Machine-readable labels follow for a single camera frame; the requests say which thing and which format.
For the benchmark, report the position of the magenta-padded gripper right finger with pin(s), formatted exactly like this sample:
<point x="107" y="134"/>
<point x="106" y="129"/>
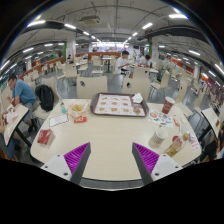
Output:
<point x="163" y="165"/>

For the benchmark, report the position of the small clear green bottle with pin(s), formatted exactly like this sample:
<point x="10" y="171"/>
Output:
<point x="63" y="108"/>

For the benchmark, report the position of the red flat packet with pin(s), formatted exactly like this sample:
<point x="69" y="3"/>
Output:
<point x="45" y="137"/>

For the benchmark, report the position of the beige chair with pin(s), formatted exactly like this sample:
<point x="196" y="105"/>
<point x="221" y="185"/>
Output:
<point x="91" y="87"/>
<point x="52" y="85"/>
<point x="136" y="88"/>

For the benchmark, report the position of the colourful printed flyer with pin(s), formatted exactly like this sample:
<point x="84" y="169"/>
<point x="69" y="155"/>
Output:
<point x="160" y="118"/>

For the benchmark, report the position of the dark food tray with paper liner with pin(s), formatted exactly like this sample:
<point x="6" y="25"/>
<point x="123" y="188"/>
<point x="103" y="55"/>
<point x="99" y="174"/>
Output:
<point x="118" y="105"/>

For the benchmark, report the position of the crumpled white napkin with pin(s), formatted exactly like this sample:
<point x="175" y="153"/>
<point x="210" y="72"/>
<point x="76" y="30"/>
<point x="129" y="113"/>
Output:
<point x="137" y="98"/>

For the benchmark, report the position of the small red sauce packet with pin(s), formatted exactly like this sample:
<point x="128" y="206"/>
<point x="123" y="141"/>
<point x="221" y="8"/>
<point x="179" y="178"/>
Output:
<point x="80" y="119"/>

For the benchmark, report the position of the red paper cup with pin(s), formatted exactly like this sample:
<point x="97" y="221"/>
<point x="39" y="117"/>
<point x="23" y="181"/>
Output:
<point x="168" y="105"/>

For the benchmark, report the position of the ceiling air conditioner unit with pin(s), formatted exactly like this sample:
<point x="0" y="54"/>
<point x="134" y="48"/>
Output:
<point x="90" y="20"/>

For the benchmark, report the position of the drink bottle with yellow liquid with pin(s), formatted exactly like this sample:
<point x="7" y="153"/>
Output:
<point x="174" y="147"/>

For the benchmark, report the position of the white paper card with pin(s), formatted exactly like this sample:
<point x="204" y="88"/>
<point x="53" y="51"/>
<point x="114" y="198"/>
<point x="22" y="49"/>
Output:
<point x="58" y="120"/>

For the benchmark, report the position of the white paper cup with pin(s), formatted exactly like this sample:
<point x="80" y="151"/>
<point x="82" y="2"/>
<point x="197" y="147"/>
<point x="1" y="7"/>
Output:
<point x="158" y="136"/>

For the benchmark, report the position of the ceiling lights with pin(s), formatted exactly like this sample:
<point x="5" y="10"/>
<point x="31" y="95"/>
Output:
<point x="146" y="25"/>

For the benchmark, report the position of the person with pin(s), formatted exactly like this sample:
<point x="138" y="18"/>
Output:
<point x="215" y="143"/>
<point x="22" y="93"/>
<point x="122" y="63"/>

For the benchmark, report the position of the far beige chairs and tables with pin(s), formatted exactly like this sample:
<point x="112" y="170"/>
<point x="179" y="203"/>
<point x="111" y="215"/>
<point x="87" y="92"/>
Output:
<point x="83" y="66"/>

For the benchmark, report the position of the neighbouring beige table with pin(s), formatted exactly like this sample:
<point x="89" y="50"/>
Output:
<point x="210" y="120"/>
<point x="15" y="121"/>

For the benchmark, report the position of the black backpack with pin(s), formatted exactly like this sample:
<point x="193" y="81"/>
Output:
<point x="45" y="97"/>

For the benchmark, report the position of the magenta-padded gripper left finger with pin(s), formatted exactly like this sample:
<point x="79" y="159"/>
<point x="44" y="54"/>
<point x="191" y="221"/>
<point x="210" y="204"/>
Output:
<point x="60" y="165"/>

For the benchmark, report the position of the round fried food piece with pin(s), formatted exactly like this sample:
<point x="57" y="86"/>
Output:
<point x="137" y="110"/>

